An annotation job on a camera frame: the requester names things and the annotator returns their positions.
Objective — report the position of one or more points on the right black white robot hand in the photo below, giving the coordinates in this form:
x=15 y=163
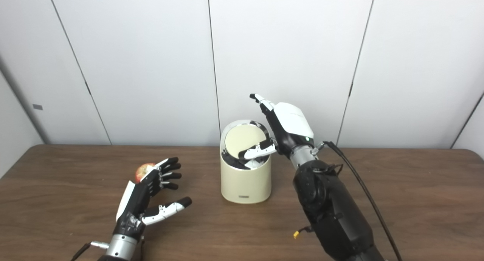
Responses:
x=291 y=121

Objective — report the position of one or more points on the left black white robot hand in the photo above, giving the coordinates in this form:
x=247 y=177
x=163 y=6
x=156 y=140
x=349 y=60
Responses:
x=134 y=202

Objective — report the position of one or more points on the red apple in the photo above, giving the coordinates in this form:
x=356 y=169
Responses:
x=143 y=172

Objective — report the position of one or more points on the cream round bin lid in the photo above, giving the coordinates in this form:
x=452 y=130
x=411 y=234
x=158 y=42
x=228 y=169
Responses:
x=238 y=140

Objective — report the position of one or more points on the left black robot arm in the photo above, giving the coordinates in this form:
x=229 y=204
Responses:
x=120 y=249

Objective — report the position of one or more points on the cream-colored cylindrical bin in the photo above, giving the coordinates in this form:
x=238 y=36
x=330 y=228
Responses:
x=245 y=183

